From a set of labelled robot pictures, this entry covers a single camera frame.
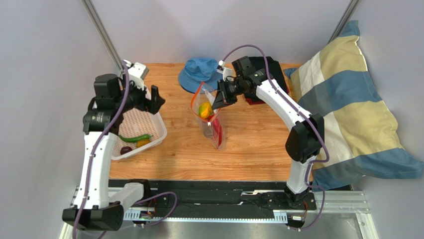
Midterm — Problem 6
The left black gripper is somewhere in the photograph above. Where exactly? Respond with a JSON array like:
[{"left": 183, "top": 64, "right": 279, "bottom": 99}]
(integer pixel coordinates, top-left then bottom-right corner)
[{"left": 115, "top": 74, "right": 165, "bottom": 115}]

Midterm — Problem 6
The yellow green mango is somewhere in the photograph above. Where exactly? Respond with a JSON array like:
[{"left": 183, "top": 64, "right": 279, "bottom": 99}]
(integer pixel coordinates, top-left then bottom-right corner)
[{"left": 198, "top": 102, "right": 214, "bottom": 120}]

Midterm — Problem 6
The clear orange-zip bag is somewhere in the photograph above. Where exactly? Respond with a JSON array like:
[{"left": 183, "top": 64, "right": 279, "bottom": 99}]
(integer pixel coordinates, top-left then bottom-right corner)
[{"left": 190, "top": 82, "right": 225, "bottom": 150}]

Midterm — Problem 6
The red chili pepper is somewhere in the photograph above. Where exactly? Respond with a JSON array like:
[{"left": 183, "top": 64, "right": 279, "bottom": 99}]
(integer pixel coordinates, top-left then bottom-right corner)
[{"left": 212, "top": 119, "right": 222, "bottom": 148}]

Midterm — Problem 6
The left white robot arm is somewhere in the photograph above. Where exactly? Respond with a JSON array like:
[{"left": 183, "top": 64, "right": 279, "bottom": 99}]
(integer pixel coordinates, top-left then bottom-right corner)
[{"left": 62, "top": 73, "right": 165, "bottom": 231}]

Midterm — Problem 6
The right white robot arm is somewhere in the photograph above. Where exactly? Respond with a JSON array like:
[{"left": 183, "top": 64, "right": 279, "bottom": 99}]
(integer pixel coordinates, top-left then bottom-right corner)
[{"left": 212, "top": 56, "right": 324, "bottom": 206}]

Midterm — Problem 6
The white plastic basket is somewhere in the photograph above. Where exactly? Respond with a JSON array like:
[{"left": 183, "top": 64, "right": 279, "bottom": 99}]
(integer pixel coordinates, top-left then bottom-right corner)
[{"left": 96, "top": 87, "right": 168, "bottom": 161}]

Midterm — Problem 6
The green chili pepper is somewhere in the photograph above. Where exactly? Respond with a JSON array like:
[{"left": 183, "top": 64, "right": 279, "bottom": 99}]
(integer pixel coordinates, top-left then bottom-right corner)
[{"left": 118, "top": 134, "right": 151, "bottom": 143}]

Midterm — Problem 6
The blue bucket hat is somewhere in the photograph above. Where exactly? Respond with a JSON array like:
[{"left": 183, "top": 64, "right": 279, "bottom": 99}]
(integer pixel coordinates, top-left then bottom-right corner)
[{"left": 178, "top": 57, "right": 223, "bottom": 94}]

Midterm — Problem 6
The yellow brown passion fruit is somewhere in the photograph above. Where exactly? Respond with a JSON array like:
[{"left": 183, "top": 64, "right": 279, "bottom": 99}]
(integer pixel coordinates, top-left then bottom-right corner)
[{"left": 136, "top": 138, "right": 151, "bottom": 148}]

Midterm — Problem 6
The black folded cloth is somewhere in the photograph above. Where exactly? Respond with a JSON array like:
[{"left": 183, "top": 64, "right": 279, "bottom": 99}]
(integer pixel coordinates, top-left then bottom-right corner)
[{"left": 244, "top": 56, "right": 289, "bottom": 105}]

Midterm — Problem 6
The blue yellow checked pillow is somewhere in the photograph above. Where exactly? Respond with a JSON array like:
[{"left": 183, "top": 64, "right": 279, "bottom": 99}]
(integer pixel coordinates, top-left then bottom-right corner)
[{"left": 284, "top": 20, "right": 424, "bottom": 190}]

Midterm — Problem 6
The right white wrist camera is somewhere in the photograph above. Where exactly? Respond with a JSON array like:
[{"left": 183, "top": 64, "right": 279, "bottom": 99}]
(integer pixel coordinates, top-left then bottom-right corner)
[{"left": 216, "top": 60, "right": 233, "bottom": 81}]

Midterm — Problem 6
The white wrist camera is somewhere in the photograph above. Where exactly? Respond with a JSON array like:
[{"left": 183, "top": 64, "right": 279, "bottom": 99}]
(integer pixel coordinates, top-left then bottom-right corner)
[
  {"left": 126, "top": 61, "right": 149, "bottom": 90},
  {"left": 216, "top": 60, "right": 233, "bottom": 81}
]

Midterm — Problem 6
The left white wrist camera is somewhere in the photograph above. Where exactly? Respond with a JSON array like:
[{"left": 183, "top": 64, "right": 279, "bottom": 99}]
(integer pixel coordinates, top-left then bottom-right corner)
[{"left": 126, "top": 61, "right": 149, "bottom": 90}]

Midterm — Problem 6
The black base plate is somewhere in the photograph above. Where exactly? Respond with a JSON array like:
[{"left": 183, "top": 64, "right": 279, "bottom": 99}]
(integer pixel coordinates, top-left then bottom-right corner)
[{"left": 124, "top": 180, "right": 317, "bottom": 222}]

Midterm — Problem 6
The left aluminium corner post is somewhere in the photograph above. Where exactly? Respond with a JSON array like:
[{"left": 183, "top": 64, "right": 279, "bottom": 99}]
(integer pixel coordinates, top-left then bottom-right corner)
[{"left": 81, "top": 0, "right": 124, "bottom": 77}]

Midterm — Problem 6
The aluminium corner post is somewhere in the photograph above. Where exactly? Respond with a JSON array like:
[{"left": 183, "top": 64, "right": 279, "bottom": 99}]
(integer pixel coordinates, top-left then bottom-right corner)
[
  {"left": 81, "top": 0, "right": 124, "bottom": 77},
  {"left": 328, "top": 0, "right": 362, "bottom": 43}
]

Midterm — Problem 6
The right aluminium corner post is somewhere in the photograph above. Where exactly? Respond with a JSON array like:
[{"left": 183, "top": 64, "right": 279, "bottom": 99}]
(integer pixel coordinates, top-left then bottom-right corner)
[{"left": 328, "top": 0, "right": 362, "bottom": 43}]

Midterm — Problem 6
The aluminium frame rail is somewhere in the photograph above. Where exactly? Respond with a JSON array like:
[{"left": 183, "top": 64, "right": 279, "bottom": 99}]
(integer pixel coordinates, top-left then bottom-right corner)
[{"left": 59, "top": 185, "right": 379, "bottom": 239}]

